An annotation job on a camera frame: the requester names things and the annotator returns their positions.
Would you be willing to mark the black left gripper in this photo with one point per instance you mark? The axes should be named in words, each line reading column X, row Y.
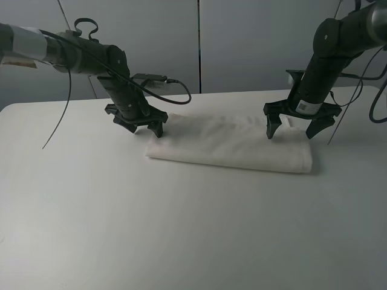
column 128, row 119

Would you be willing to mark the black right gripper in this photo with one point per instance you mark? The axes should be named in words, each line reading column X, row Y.
column 322, row 113

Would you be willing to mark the white towel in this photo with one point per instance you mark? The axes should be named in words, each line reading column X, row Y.
column 232, row 141

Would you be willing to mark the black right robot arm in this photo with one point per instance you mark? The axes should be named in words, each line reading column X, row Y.
column 336, row 43

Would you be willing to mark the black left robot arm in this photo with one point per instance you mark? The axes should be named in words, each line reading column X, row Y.
column 68, row 52

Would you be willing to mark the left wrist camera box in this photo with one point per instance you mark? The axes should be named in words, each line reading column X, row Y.
column 152, row 81

